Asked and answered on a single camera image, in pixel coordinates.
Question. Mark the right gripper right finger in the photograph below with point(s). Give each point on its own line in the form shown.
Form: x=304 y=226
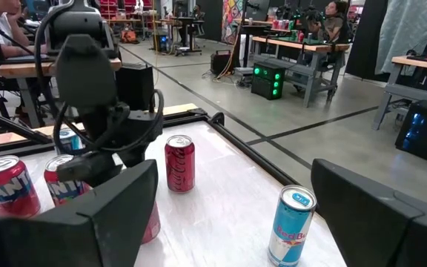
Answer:
x=354 y=215

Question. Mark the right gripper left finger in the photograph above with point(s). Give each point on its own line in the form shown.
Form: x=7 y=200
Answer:
x=132 y=207

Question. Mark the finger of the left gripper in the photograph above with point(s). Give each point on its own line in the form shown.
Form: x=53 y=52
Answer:
x=91 y=168

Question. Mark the red Coca-Cola Star Wars can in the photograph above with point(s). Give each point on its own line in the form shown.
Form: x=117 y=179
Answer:
x=180 y=167
x=152 y=222

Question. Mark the blue and silver slim can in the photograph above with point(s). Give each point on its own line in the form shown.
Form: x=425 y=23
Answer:
x=70 y=142

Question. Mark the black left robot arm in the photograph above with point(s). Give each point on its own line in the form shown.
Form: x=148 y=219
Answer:
x=85 y=74

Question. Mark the red Fanta strawberry can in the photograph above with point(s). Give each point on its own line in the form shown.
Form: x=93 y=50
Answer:
x=65 y=193
x=9 y=193

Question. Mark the black computer tower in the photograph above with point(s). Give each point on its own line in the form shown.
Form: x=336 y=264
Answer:
x=135 y=85

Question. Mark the blue silver Red Bull can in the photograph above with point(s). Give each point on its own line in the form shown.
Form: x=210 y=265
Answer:
x=291 y=230

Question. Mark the orange bag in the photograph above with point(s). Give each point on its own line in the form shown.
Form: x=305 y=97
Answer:
x=129 y=37

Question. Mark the black speaker box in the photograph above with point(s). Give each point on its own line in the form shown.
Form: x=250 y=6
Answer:
x=221 y=65

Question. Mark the wooden desk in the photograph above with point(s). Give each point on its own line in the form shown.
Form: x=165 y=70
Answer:
x=24 y=69

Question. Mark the green-lit computer tower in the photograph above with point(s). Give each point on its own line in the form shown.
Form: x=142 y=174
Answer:
x=267 y=85

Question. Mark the wooden workbench grey legs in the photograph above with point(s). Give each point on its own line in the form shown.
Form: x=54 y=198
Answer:
x=302 y=46
x=410 y=62

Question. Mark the grey-green curtain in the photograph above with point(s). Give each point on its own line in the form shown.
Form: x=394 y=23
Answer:
x=406 y=29

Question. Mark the colourful wall poster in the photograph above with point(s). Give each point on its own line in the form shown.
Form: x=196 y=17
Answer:
x=232 y=18

